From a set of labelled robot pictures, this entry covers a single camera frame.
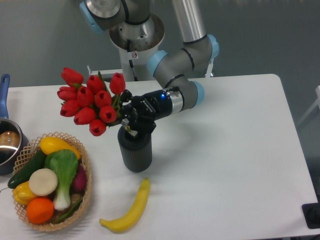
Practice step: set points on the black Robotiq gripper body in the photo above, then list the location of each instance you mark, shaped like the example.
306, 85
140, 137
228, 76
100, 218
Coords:
148, 107

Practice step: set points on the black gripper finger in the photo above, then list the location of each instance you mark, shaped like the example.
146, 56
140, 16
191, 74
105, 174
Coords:
126, 96
135, 127

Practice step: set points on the dark grey ribbed vase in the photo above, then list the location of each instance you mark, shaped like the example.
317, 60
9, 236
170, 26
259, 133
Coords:
136, 151

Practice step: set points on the red tulip bouquet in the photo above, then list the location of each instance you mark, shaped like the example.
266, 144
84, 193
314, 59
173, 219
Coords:
94, 104

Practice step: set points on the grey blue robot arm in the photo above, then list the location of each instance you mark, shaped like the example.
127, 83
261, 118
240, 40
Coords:
169, 70

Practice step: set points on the purple red onion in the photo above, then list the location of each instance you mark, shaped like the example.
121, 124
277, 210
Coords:
80, 180

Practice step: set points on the green bok choy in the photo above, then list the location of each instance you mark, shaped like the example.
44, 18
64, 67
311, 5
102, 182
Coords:
64, 164

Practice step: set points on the yellow squash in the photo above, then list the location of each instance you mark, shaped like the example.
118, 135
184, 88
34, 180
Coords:
51, 144

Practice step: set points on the yellow banana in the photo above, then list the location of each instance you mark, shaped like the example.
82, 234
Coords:
127, 221

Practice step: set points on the woven wicker basket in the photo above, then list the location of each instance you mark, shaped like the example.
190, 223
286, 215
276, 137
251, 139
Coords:
26, 154

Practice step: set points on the green bean pod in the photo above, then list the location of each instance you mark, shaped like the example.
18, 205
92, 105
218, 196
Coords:
69, 212

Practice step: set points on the dark green cucumber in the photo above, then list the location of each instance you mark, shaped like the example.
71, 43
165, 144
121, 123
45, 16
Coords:
37, 162

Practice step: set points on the beige round bun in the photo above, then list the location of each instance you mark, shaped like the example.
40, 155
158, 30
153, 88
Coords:
43, 182

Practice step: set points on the orange fruit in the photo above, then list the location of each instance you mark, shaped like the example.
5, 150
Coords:
39, 210

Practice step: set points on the yellow bell pepper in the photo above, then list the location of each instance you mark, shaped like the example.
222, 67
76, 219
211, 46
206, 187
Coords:
23, 195

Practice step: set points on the black device at edge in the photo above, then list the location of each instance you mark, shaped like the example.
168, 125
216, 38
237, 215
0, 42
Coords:
311, 212

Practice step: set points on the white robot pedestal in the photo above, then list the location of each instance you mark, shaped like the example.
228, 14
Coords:
136, 44

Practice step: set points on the blue handled saucepan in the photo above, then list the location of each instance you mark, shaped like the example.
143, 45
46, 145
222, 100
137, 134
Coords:
12, 138

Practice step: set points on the white frame at right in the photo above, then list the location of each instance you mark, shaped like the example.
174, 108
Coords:
312, 111

